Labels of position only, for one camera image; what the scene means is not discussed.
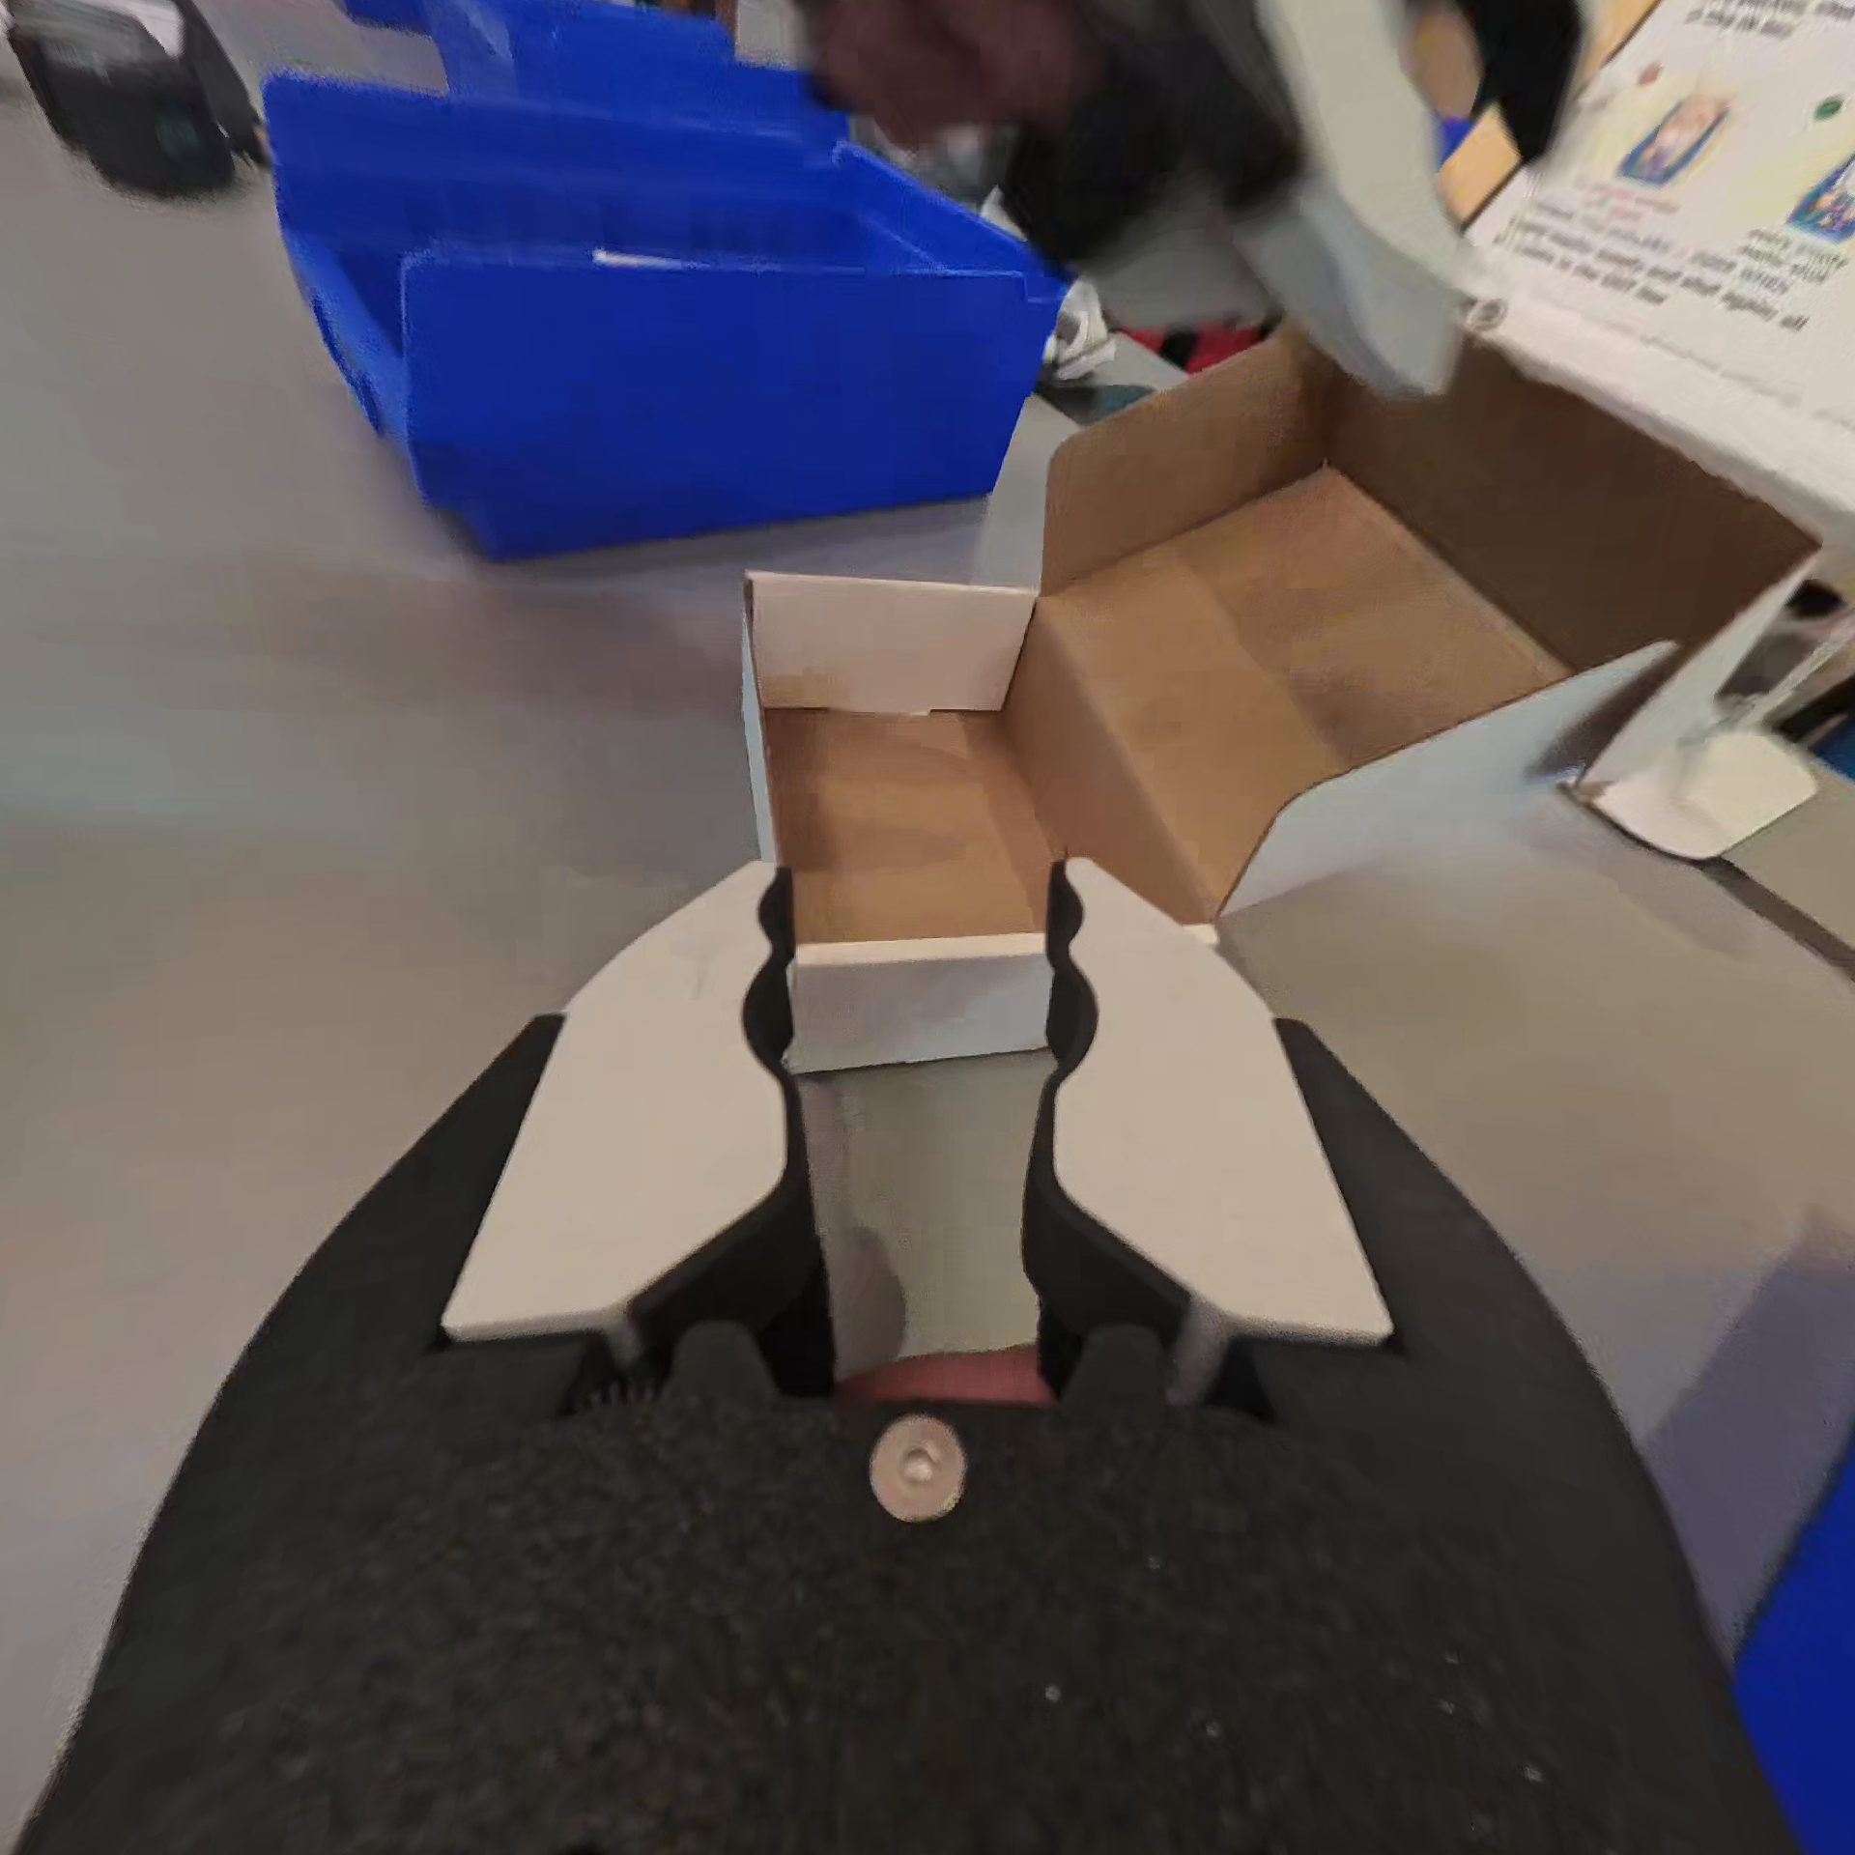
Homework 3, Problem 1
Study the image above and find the black device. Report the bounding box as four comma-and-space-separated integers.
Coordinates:
0, 0, 262, 193

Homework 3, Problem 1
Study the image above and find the white stand base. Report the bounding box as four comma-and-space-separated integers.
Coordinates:
1574, 725, 1826, 860

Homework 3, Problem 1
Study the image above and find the white cardboard box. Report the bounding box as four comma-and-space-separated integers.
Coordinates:
741, 325, 1826, 1083

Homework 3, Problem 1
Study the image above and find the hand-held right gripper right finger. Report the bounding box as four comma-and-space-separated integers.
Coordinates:
1023, 857, 1394, 1408

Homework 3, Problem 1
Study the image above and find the printed instruction sheet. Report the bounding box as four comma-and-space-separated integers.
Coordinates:
1470, 0, 1855, 436

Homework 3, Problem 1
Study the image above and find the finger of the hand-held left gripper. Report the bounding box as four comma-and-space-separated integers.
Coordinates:
1240, 0, 1479, 401

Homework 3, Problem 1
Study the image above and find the red object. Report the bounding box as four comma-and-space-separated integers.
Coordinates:
1117, 325, 1266, 380

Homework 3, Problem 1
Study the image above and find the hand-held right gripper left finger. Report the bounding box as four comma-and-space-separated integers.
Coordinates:
433, 860, 835, 1400

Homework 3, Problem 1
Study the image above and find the blue plastic bin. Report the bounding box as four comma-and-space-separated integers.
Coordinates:
1734, 1550, 1855, 1855
350, 0, 853, 152
262, 75, 1078, 566

